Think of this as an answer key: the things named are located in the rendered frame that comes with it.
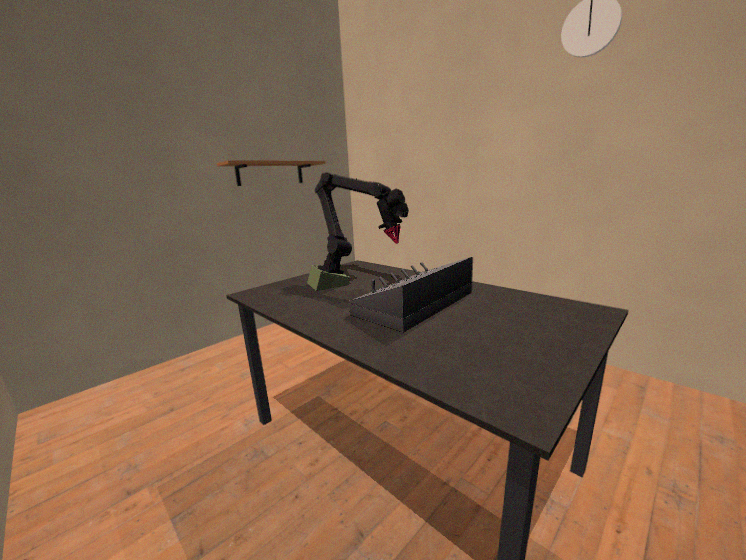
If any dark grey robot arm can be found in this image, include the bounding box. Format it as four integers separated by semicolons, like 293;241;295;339
315;172;409;274

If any grey switch console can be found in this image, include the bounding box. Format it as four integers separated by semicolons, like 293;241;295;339
349;257;473;332

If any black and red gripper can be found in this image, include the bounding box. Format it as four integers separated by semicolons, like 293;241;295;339
378;211;402;244

